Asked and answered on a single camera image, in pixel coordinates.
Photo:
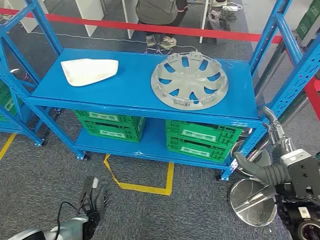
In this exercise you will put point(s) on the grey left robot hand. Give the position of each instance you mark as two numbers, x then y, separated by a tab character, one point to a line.
101	202

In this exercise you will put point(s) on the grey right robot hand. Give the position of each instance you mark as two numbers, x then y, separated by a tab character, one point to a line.
250	167

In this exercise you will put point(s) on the grey plastic wheel hubcap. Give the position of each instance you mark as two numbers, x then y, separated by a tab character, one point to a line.
189	81

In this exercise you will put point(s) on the yellow floor tape mark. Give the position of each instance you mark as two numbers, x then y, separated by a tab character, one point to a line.
170	179
7	146

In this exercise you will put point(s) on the white plastic mirror cover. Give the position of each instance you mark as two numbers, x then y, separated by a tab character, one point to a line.
90	71

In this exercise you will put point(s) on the grey black bag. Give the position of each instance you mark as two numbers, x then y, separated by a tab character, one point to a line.
215	28

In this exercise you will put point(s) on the white desk leg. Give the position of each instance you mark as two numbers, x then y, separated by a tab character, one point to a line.
204	21

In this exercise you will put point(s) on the white power strip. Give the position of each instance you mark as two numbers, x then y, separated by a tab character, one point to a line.
235	6

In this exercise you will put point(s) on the black swivel stool chrome base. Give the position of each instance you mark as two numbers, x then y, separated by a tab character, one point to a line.
160	49

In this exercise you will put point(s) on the white desk panel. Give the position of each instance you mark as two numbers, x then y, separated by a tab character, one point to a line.
130	16
27	16
90	15

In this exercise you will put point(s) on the person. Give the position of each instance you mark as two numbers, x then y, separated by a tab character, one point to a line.
155	11

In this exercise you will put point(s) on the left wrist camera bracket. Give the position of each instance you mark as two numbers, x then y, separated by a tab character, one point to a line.
86	192

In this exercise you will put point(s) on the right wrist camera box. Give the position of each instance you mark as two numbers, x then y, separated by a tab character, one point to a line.
305	175

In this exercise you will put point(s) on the white metal table frame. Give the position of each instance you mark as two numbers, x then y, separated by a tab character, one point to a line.
312	38

